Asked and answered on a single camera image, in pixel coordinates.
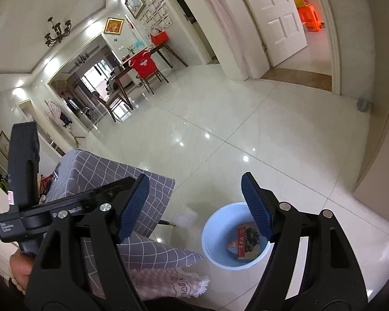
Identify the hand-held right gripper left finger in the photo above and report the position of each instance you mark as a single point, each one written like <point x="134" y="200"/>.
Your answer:
<point x="134" y="207"/>

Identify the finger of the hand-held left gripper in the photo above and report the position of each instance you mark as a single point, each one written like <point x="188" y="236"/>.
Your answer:
<point x="84" y="196"/>

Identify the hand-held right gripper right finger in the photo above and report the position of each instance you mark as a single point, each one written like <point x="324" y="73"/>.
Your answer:
<point x="256" y="207"/>

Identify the light blue plastic bucket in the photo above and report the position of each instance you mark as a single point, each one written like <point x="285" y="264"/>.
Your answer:
<point x="220" y="230"/>

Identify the person's left hand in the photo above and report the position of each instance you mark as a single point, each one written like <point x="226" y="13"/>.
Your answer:
<point x="21" y="265"/>

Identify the grey checked tablecloth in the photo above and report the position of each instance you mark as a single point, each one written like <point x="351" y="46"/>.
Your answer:
<point x="94" y="171"/>

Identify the wooden coat stand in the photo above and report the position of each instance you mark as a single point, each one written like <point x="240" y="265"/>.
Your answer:
<point x="77" y="137"/>

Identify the pink hanging jacket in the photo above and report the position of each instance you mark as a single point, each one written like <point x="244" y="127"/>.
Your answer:
<point x="55" y="113"/>

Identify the pink printed tablecloth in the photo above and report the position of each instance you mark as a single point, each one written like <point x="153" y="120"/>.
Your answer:
<point x="168" y="281"/>

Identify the bare wooden dining chair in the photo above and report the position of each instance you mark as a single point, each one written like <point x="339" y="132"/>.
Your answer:
<point x="116" y="102"/>

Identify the white appliance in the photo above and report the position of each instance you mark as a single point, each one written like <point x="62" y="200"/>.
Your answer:
<point x="111" y="82"/>

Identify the small dark chandelier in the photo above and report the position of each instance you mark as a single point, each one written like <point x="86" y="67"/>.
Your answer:
<point x="82" y="60"/>

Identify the covered wooden dining chair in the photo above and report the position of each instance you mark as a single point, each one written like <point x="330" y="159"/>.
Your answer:
<point x="152" y="81"/>

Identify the black chandelier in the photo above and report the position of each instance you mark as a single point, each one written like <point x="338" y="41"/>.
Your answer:
<point x="56" y="35"/>

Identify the red chair cover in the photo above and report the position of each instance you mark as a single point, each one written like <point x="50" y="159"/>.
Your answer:
<point x="144" y="64"/>

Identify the metal door stopper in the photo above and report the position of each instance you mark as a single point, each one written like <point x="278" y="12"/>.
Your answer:
<point x="363" y="104"/>

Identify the small potted plant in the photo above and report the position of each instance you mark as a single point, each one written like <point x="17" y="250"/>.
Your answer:
<point x="130" y="50"/>

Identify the dark wooden dining table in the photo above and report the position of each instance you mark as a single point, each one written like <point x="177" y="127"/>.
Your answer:
<point x="155" y="50"/>

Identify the light blue box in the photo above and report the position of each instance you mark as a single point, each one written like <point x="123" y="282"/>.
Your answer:
<point x="138" y="43"/>

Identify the red gold framed ornament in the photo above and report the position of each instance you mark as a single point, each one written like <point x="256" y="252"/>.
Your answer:
<point x="113" y="26"/>

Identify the white panel door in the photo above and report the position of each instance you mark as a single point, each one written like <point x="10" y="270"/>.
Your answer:
<point x="272" y="19"/>

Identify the orange plastic stool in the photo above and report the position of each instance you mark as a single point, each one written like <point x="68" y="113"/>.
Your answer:
<point x="309" y="19"/>

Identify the framed flower painting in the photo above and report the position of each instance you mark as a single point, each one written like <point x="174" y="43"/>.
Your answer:
<point x="135" y="3"/>

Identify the small framed wall picture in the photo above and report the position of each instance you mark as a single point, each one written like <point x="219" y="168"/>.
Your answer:
<point x="3" y="141"/>

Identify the wall of paper certificates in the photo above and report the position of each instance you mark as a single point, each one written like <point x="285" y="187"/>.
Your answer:
<point x="157" y="6"/>

